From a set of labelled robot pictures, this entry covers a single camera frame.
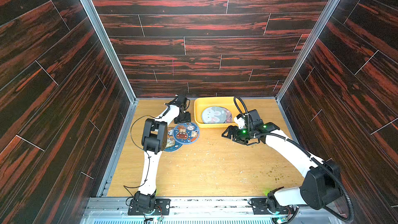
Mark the blue red car coaster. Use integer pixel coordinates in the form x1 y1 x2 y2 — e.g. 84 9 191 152
173 122 200 145

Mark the green bunny round coaster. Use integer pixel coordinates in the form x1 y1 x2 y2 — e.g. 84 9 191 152
202 106 233 124

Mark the yellow plastic storage tray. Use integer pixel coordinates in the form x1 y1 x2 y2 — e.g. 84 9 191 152
194 96 244 128

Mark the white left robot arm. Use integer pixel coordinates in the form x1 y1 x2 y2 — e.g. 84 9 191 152
131 94 191 214

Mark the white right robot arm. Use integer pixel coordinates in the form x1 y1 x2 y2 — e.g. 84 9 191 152
221 110 343 213

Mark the blue cartoon animals coaster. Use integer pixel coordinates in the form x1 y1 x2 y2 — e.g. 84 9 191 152
164 127 182 152

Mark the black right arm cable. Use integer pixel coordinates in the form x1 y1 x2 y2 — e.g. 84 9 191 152
233 96 355 224

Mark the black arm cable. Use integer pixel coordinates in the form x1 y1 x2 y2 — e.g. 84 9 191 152
233 96 355 224
123 91 189 206

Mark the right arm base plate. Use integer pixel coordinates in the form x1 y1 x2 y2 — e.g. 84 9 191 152
248 197 294 215

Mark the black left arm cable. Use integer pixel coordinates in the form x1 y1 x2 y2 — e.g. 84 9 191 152
123 91 189 206

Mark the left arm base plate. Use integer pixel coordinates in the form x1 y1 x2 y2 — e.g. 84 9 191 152
127 198 171 216

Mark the aluminium corner post left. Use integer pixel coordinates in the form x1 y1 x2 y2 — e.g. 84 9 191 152
80 0 136 103

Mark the aluminium corner post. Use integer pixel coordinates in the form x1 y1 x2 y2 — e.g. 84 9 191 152
276 0 341 105
80 0 136 103

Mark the aluminium front rail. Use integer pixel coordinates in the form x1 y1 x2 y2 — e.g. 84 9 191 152
81 197 341 224

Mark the aluminium corner post right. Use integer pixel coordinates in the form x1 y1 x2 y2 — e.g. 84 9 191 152
276 0 341 105

